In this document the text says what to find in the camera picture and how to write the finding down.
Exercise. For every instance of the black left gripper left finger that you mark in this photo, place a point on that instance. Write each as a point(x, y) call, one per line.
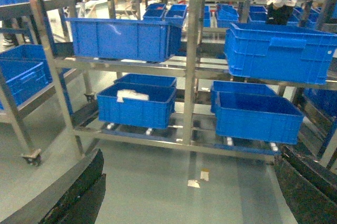
point(75, 197)

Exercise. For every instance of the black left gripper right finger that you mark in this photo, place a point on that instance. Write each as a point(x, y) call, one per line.
point(308, 188)

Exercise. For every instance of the blue crate bottom shelf right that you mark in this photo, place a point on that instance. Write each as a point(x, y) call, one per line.
point(254, 112)

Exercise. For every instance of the blue crate shelf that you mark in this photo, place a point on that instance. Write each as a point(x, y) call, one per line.
point(151, 41)
point(153, 113)
point(254, 112)
point(278, 52)

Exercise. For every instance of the blue crate bottom shelf left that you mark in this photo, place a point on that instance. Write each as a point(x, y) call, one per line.
point(153, 113)

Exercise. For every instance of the steel shelf rack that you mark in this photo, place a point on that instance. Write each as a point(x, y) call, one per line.
point(76, 121)

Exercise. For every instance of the blue crate middle shelf right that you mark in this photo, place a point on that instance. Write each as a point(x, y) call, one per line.
point(278, 52)

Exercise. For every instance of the blue crate middle shelf left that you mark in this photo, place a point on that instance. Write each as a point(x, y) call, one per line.
point(151, 41)

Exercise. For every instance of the white bag in crate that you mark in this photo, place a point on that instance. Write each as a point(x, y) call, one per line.
point(130, 94)

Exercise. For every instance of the blue crate left rack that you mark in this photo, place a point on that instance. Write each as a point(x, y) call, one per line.
point(26, 71)

